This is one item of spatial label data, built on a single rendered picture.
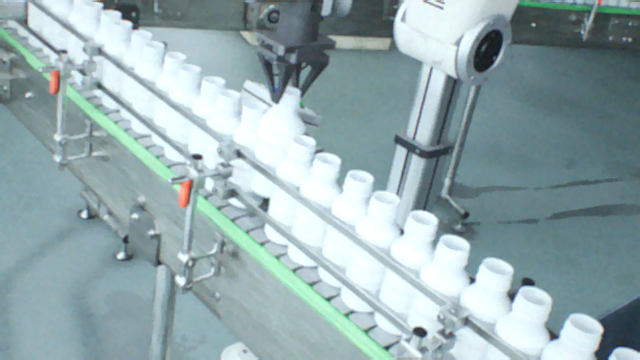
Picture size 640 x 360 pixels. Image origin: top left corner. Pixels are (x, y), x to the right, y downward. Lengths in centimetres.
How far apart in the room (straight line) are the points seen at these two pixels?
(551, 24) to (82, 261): 207
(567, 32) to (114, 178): 236
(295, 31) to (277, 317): 41
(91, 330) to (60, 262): 39
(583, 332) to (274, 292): 47
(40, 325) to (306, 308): 159
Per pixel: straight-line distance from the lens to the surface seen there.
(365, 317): 105
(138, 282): 276
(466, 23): 162
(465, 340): 94
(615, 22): 360
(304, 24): 107
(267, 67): 111
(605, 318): 134
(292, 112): 113
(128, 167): 145
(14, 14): 184
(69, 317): 261
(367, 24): 291
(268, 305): 116
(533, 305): 87
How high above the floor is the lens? 161
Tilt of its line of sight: 27 degrees down
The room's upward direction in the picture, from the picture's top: 11 degrees clockwise
